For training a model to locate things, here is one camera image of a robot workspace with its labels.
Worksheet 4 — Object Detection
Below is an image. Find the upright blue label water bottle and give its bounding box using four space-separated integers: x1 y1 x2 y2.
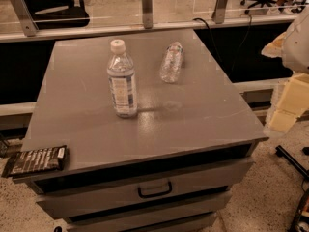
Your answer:
107 39 137 118

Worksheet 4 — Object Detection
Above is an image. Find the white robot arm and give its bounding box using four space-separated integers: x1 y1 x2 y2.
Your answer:
282 7 309 73

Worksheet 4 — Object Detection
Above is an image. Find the metal bracket middle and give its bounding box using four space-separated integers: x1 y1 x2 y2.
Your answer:
142 0 153 29

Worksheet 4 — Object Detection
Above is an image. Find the black office chair left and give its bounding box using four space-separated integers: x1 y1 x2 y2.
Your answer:
24 0 90 30

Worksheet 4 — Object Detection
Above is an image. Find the glass barrier panel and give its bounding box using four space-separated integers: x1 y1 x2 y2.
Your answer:
0 0 296 44

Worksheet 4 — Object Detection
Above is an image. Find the black stand leg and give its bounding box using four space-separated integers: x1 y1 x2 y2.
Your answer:
275 146 309 180

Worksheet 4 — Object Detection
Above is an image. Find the metal bracket right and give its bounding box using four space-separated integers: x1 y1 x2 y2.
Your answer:
211 0 228 24

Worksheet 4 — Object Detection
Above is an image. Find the black drawer handle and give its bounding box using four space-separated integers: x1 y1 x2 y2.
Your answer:
137 181 173 199

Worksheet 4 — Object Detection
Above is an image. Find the grey drawer cabinet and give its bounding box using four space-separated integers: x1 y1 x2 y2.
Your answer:
23 29 265 232

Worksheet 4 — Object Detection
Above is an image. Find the metal bracket left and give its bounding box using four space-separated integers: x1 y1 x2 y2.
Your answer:
10 0 38 37

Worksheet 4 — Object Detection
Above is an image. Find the lying clear plastic bottle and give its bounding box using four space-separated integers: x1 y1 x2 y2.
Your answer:
159 42 183 83

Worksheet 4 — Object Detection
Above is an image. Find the black cable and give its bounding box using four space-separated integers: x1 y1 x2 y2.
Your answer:
192 14 253 77

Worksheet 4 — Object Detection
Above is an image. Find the black snack bar wrapper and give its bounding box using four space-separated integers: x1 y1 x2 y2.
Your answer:
2 145 69 178

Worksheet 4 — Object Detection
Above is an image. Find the metal bracket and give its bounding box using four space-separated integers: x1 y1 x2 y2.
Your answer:
211 0 228 24
142 0 153 29
10 0 38 37

